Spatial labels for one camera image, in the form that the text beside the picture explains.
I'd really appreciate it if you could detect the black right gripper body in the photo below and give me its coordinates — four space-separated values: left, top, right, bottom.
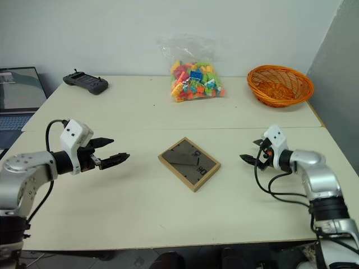
255 139 274 171

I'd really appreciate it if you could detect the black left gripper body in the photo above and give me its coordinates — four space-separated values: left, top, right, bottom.
77 140 102 173

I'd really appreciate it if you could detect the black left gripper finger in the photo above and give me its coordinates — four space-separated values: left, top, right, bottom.
99 152 131 170
93 137 115 150

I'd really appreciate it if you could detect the open laptop computer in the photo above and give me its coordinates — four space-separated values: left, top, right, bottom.
0 66 49 150

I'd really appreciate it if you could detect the orange woven basket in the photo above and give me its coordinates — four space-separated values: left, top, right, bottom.
246 64 315 108

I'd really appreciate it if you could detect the wooden framed square clock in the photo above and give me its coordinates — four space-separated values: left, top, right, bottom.
157 136 222 193

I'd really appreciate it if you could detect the black handheld remote controller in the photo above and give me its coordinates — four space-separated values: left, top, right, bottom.
62 68 110 96

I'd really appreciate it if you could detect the clear bag of toy blocks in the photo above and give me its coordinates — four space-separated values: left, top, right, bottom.
156 34 228 104

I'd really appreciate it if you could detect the dark rounded shape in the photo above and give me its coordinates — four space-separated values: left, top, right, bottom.
152 251 186 269

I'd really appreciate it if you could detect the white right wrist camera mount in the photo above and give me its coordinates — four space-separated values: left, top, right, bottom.
263 124 290 170

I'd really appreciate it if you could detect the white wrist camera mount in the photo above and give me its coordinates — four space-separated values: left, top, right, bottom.
263 124 290 170
59 119 94 176

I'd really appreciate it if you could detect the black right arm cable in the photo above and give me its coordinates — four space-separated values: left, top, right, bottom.
253 145 319 234

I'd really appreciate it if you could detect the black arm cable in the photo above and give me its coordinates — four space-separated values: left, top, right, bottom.
253 145 319 234
27 119 70 225

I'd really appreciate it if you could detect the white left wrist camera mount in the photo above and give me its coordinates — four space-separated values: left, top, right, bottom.
59 119 94 176

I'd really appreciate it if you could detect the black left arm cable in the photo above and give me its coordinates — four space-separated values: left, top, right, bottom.
27 119 70 225

